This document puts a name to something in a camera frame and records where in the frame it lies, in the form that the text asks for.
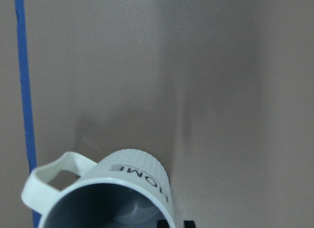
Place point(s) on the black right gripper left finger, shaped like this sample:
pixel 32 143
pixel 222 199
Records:
pixel 162 224

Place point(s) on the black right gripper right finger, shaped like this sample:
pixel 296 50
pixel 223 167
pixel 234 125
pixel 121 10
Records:
pixel 189 224

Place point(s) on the white ribbed HOME mug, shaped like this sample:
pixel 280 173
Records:
pixel 127 189

